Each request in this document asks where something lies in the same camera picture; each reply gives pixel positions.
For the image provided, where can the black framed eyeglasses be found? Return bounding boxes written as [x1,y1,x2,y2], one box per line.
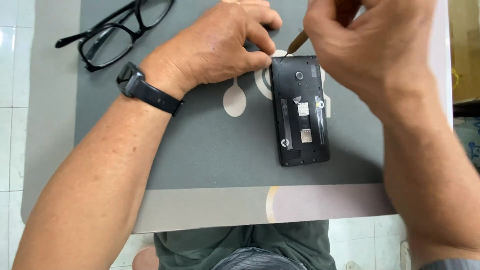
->
[55,0,176,73]

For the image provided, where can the yellowish wooden furniture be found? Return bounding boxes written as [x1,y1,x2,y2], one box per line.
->
[448,0,480,104]

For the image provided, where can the person's dark green shorts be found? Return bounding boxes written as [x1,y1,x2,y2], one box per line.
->
[154,220,338,270]

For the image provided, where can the person's right hand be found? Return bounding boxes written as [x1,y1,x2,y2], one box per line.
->
[303,0,447,118]

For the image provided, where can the blue patterned cloth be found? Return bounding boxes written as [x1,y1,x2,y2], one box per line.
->
[453,117,480,168]

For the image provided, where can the black wristwatch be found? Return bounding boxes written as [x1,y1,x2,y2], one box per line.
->
[116,62,185,117]

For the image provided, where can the small precision screwdriver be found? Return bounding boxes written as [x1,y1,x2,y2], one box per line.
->
[280,0,361,62]

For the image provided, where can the black smartphone without back cover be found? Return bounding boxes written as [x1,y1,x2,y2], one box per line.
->
[269,55,331,167]

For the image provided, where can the person's left hand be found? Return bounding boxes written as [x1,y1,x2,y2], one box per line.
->
[139,0,283,100]

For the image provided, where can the dark grey cutlery print placemat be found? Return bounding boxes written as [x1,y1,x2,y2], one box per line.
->
[74,0,386,190]

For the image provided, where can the person's grey striped shirt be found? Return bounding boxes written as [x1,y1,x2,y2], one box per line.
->
[211,247,480,270]

